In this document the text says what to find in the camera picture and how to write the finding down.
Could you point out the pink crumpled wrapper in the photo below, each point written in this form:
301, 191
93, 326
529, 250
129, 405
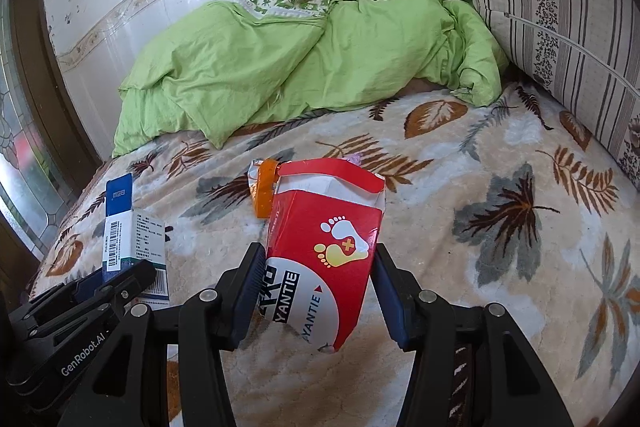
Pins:
353, 155

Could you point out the red carton with foot print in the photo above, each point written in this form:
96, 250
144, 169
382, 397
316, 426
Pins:
320, 217

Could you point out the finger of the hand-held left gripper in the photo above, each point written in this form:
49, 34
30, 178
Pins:
87, 287
140, 274

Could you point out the plain green quilt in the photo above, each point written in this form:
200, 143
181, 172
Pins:
300, 57

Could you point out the white box with blue flap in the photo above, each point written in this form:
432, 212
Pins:
135, 237

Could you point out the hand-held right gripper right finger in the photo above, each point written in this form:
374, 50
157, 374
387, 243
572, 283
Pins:
395, 307

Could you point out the striped floral cushion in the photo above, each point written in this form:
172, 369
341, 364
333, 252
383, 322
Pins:
560, 22

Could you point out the leaf printed blanket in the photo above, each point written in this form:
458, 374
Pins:
500, 232

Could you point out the orange foil wrapper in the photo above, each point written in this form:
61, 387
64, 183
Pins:
262, 192

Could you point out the brown door with stained glass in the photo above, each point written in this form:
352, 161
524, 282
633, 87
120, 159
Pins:
30, 147

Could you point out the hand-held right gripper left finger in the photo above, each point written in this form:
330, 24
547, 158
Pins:
250, 294

